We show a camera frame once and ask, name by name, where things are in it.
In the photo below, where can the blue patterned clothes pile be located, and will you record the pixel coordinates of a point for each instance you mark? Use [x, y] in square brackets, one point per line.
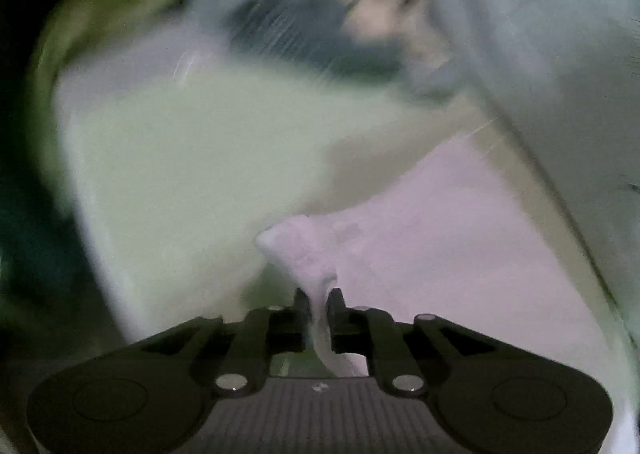
[375, 40]

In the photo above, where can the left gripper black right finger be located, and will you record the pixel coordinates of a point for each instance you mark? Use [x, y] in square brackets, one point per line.
[373, 334]

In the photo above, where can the green grid cutting mat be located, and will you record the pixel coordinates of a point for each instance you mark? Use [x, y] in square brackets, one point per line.
[171, 153]

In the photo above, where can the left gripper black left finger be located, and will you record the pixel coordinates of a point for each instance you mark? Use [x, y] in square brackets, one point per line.
[263, 333]

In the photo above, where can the white cloth garment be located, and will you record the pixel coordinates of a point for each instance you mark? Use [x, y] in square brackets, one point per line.
[450, 237]

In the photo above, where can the light blue carrot-print storage bag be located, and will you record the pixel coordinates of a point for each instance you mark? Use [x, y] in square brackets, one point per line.
[565, 73]

